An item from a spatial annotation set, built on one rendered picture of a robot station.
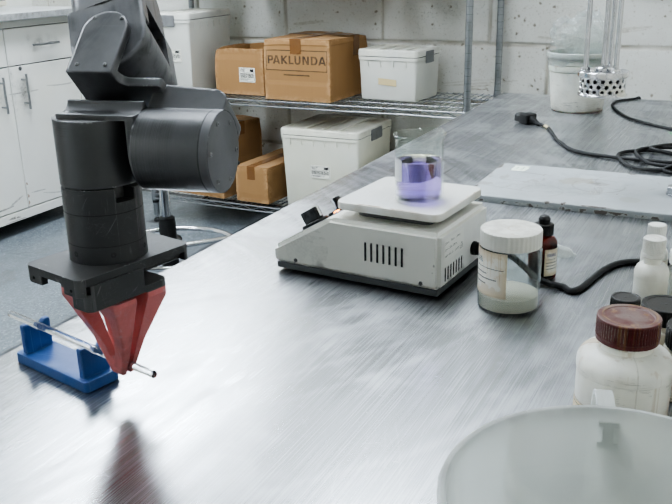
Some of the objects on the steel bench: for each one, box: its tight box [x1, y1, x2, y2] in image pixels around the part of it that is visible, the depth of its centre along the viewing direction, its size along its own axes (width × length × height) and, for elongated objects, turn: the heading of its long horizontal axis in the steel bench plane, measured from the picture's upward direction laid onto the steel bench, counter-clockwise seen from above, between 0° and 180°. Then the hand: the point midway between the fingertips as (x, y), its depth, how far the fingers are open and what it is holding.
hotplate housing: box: [275, 201, 487, 297], centre depth 92 cm, size 22×13×8 cm, turn 63°
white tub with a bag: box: [546, 8, 615, 113], centre depth 181 cm, size 14×14×21 cm
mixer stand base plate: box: [474, 163, 672, 222], centre depth 120 cm, size 30×20×1 cm, turn 67°
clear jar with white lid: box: [477, 219, 543, 316], centre depth 81 cm, size 6×6×8 cm
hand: (122, 361), depth 66 cm, fingers closed, pressing on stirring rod
